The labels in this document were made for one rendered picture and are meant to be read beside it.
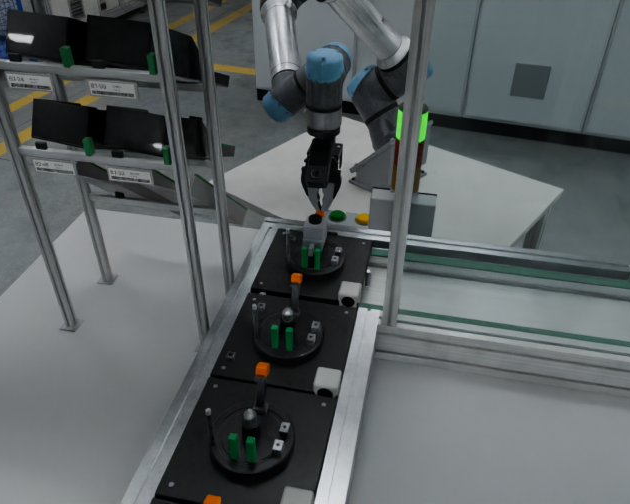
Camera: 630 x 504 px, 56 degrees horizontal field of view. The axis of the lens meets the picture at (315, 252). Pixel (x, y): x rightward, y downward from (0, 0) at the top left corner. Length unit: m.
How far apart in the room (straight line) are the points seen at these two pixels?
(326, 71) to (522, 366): 0.71
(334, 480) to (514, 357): 0.47
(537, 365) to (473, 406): 0.16
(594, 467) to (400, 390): 0.37
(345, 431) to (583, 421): 0.49
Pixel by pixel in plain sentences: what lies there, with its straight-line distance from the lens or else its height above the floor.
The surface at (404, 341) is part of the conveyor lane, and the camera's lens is 1.25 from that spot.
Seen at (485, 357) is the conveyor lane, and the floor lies 0.91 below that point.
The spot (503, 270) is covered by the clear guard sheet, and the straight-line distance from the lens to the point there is 1.14.
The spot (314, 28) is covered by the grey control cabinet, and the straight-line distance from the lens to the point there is 4.45.
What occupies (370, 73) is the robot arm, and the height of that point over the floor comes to 1.19.
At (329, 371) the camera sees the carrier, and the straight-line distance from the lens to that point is 1.09.
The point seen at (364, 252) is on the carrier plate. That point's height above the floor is 0.97.
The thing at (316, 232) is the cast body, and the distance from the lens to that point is 1.28.
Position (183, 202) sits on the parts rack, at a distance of 1.10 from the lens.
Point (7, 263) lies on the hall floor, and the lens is 3.32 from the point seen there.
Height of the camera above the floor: 1.80
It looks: 36 degrees down
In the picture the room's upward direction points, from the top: straight up
